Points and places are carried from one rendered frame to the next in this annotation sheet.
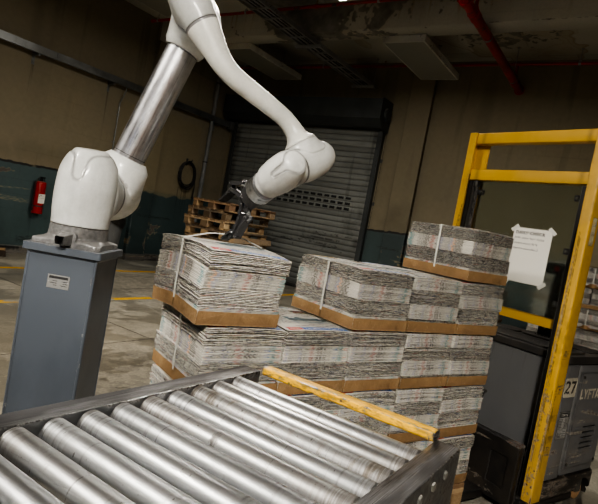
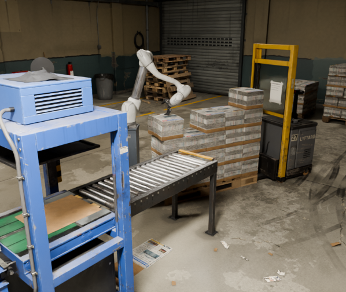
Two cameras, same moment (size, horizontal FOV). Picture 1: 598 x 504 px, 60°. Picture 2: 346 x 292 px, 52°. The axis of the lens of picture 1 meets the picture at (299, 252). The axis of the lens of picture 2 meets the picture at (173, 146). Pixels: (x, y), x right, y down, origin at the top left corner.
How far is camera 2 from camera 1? 2.47 m
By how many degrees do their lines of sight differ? 17
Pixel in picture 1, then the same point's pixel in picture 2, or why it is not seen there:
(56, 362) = (131, 154)
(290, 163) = (177, 98)
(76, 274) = (131, 134)
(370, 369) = (214, 143)
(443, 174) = (282, 17)
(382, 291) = (214, 120)
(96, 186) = (131, 112)
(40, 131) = (63, 38)
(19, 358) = not seen: hidden behind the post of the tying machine
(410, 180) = (264, 24)
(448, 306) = (240, 119)
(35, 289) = not seen: hidden behind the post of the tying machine
